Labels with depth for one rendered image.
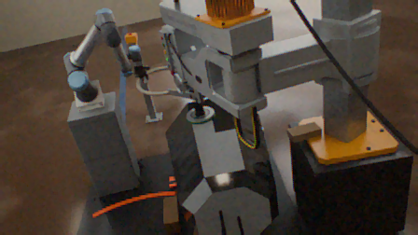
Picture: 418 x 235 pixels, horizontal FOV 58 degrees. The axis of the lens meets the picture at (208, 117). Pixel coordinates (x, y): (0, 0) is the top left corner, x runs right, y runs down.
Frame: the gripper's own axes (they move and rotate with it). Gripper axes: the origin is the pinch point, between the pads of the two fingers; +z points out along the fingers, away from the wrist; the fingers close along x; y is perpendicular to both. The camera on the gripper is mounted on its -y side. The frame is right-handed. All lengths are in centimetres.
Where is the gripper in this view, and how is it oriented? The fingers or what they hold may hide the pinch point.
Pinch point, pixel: (145, 82)
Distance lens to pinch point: 354.7
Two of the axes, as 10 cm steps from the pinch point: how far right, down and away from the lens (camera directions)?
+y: -4.9, 5.5, -6.8
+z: 1.4, 8.2, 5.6
